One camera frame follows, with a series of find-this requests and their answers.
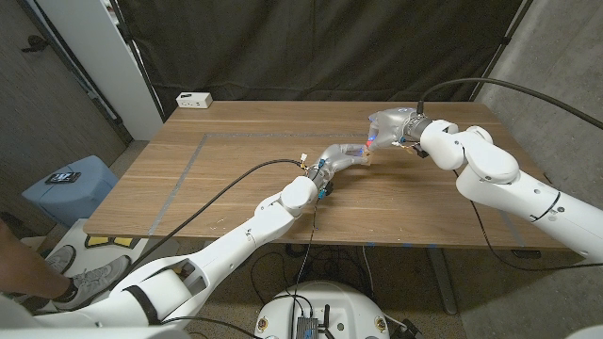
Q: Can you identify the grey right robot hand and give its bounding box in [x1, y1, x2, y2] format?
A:
[365, 106, 433, 152]

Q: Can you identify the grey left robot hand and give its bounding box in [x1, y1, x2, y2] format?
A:
[308, 143, 371, 187]

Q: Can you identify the black backdrop curtain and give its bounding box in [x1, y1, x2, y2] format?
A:
[115, 0, 536, 107]

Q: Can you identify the black backdrop stand pole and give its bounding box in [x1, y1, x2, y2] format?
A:
[468, 0, 536, 103]
[110, 0, 166, 123]

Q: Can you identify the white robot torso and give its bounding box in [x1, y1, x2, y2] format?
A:
[253, 281, 391, 339]

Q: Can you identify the white power strip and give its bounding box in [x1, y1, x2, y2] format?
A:
[176, 91, 214, 110]

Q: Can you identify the grey table leg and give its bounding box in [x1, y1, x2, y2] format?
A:
[426, 247, 459, 315]

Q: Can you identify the small grey electronics module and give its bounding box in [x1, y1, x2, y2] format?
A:
[295, 315, 322, 339]

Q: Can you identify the white floor mat yellow print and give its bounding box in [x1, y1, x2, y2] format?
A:
[44, 218, 183, 283]

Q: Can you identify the blue plastic bin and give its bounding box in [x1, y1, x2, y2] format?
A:
[21, 154, 120, 230]

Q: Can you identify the grey sneaker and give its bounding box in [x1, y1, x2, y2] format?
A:
[41, 244, 77, 277]
[51, 253, 133, 312]

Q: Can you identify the person's bare leg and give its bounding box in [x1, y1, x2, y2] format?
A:
[0, 220, 79, 302]

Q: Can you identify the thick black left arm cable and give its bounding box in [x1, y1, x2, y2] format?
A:
[124, 158, 305, 277]

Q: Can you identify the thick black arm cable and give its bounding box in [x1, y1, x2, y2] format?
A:
[124, 158, 305, 277]
[416, 77, 603, 131]

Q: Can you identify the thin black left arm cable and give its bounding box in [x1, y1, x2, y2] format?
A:
[289, 192, 324, 339]

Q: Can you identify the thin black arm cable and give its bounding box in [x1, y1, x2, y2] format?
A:
[289, 192, 324, 339]
[451, 169, 603, 272]

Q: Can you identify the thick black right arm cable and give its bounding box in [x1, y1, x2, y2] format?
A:
[416, 77, 603, 131]

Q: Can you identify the white floor cable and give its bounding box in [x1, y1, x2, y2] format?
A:
[361, 245, 376, 293]

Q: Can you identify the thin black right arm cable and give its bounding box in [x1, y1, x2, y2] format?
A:
[451, 169, 603, 272]

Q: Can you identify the black door handle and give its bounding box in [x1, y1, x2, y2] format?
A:
[20, 34, 50, 53]

